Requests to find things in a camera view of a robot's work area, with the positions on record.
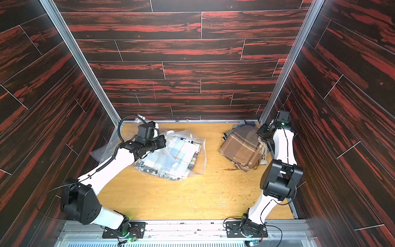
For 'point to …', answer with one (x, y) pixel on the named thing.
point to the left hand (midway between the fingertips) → (168, 140)
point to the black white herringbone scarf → (225, 135)
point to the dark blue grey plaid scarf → (244, 122)
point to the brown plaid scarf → (245, 148)
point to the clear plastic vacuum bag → (199, 166)
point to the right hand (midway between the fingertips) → (265, 134)
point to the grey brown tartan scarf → (192, 163)
